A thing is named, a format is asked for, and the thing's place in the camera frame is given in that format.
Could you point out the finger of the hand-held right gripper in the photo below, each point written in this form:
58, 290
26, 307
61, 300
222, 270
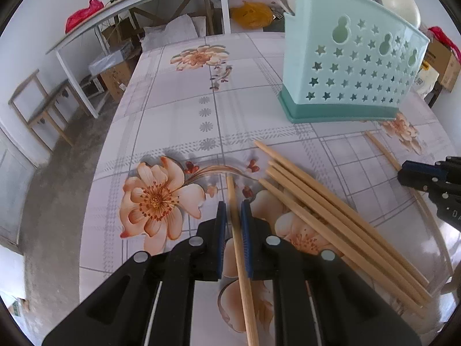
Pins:
419, 166
421, 181

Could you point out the white rice sack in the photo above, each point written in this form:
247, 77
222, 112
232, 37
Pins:
426, 79

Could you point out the white plastic spoon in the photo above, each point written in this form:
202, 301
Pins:
401, 3

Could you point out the pile of wooden chopsticks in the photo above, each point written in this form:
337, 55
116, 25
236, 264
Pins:
324, 223

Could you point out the teal plastic utensil holder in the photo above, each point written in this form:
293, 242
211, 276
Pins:
342, 79

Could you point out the wooden chair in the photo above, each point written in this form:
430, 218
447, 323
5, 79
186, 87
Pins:
43, 108

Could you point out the long wooden chopstick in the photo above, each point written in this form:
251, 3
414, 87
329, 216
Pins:
239, 252
383, 151

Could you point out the red plastic bag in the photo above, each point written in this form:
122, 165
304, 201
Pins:
444, 38
83, 16

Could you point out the floral tablecloth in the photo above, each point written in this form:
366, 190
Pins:
173, 122

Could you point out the dark wooden stool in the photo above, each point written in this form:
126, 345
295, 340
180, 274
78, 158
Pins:
434, 95

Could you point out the open cardboard box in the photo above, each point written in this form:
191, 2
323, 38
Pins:
120, 30

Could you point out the yellow plastic bag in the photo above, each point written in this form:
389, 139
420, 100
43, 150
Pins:
252, 14

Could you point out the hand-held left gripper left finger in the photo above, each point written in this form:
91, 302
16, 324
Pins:
221, 245

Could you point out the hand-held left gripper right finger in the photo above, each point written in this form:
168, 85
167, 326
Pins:
246, 245

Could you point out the large cardboard box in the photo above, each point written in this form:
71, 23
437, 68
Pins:
444, 65

